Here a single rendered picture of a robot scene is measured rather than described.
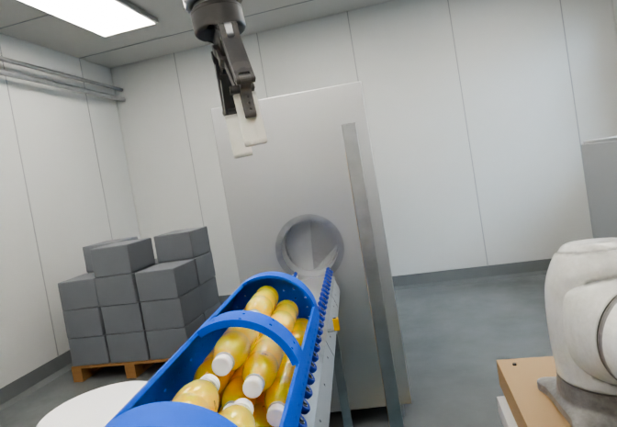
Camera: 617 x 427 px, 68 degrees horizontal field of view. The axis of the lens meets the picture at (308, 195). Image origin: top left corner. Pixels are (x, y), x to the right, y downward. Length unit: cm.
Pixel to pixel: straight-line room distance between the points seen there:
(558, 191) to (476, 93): 143
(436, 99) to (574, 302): 494
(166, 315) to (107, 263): 71
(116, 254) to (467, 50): 431
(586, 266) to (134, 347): 408
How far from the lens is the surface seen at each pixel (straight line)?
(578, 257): 81
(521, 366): 107
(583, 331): 79
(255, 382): 95
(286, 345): 99
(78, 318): 476
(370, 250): 196
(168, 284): 417
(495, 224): 572
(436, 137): 559
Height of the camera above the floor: 150
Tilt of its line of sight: 2 degrees down
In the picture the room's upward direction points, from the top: 9 degrees counter-clockwise
